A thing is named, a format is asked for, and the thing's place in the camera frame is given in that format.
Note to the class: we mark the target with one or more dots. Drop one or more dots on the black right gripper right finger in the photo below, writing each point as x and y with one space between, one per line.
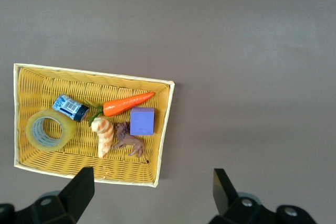
225 197

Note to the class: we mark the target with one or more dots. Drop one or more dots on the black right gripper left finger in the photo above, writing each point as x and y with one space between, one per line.
76 195

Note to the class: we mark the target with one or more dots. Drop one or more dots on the toy bread croissant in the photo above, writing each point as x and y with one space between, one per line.
105 134

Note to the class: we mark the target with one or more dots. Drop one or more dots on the brown toy lion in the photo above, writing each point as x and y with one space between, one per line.
131 142

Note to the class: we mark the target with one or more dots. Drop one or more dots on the small blue black can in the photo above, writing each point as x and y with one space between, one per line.
69 107

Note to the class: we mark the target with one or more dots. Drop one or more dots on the purple cube block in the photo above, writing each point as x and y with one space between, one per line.
142 121

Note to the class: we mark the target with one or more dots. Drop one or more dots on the yellow woven rectangular basket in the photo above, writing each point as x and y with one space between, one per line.
86 95

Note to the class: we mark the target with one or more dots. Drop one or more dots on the orange toy carrot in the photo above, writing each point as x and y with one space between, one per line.
123 104

